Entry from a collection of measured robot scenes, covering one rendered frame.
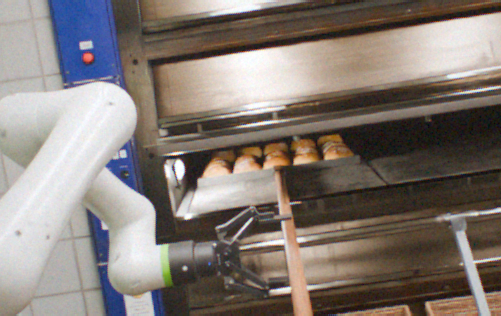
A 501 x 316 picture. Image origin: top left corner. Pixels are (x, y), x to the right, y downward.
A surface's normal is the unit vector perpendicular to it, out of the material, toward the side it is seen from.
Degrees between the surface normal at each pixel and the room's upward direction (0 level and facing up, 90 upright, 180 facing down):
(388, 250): 70
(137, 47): 90
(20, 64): 90
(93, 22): 90
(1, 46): 90
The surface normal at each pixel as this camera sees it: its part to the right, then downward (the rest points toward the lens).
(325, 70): -0.06, -0.20
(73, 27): 0.00, 0.14
